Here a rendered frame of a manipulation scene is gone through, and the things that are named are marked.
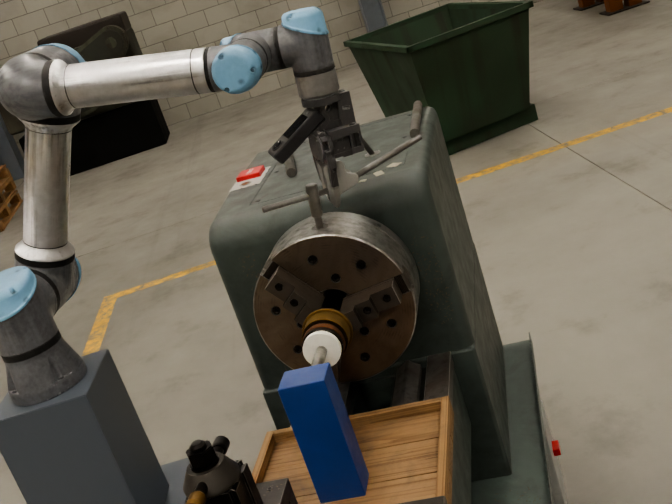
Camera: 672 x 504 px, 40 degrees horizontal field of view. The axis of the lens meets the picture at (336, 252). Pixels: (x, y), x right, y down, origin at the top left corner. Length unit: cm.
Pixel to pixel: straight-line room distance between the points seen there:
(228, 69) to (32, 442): 80
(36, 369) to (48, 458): 17
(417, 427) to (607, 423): 155
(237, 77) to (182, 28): 1017
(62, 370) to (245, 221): 47
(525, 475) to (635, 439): 103
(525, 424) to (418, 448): 66
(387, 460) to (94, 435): 56
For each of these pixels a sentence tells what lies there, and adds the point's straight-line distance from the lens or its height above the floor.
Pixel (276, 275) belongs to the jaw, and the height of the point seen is 119.
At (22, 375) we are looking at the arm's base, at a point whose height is 116.
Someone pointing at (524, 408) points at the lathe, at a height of 54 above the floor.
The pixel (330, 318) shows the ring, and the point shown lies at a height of 112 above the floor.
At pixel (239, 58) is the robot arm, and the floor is 160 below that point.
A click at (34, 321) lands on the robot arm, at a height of 125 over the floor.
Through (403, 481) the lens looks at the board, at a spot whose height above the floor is 89.
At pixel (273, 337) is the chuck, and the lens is 179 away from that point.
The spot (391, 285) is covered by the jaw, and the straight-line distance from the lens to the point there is 167.
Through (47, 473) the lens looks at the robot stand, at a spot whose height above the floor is 97.
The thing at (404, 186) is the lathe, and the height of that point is 123.
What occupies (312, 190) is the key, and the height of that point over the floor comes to 131.
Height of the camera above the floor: 176
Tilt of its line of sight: 19 degrees down
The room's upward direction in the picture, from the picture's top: 19 degrees counter-clockwise
